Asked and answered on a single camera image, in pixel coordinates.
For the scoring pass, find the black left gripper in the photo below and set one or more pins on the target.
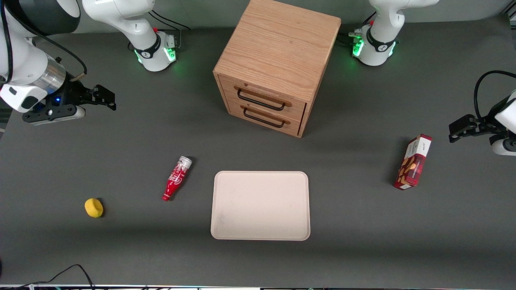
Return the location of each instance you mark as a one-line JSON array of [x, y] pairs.
[[485, 123]]

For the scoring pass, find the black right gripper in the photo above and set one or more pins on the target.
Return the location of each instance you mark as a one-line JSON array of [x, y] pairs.
[[75, 95]]

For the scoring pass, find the red coke bottle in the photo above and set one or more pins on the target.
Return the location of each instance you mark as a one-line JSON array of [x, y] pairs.
[[176, 179]]

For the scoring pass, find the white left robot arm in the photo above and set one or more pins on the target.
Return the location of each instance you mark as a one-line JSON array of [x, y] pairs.
[[377, 44]]

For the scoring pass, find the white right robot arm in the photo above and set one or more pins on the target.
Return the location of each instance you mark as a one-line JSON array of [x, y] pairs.
[[24, 68]]

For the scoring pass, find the cream rectangular tray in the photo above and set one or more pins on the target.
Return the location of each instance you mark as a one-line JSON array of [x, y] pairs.
[[260, 205]]

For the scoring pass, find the red cookie box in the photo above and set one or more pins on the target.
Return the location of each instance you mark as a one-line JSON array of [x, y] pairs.
[[413, 163]]

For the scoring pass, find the yellow round sponge ball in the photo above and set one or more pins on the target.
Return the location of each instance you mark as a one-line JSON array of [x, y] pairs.
[[94, 208]]

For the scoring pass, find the wooden drawer front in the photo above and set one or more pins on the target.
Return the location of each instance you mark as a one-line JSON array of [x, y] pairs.
[[298, 109], [238, 110]]

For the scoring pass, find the oak wooden drawer cabinet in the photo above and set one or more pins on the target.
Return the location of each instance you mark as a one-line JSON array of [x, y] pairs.
[[282, 44]]

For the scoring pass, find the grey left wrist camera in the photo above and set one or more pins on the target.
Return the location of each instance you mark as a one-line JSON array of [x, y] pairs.
[[504, 146]]

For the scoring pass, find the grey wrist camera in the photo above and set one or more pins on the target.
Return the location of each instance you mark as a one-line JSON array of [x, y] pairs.
[[60, 114], [504, 146]]

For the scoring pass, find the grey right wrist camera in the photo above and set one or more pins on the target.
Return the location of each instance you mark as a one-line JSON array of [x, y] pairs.
[[60, 114]]

